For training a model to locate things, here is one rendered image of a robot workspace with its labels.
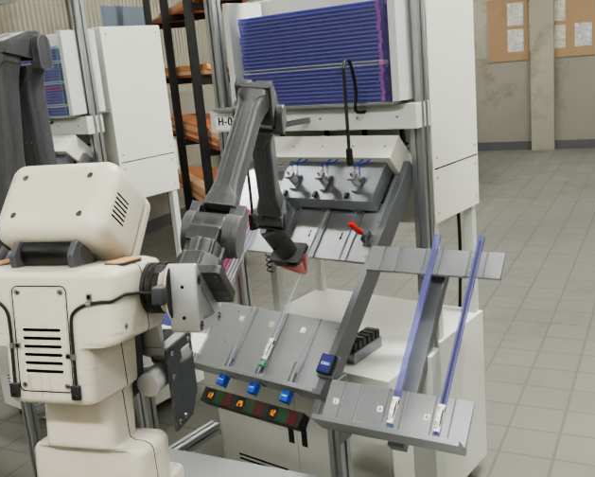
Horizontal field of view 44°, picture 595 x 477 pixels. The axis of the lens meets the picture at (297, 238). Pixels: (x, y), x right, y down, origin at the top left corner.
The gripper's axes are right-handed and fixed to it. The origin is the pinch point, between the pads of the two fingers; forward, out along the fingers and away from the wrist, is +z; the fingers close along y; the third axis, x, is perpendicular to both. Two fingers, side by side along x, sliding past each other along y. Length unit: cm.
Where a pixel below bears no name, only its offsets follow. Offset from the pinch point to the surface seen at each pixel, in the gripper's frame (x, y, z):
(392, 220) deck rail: -19.0, -21.2, 0.1
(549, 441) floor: -19, -32, 138
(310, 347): 21.6, -11.9, 2.7
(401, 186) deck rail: -29.1, -21.4, -2.5
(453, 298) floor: -129, 75, 224
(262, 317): 15.5, 7.4, 1.9
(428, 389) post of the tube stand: 24, -44, 9
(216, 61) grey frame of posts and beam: -59, 49, -29
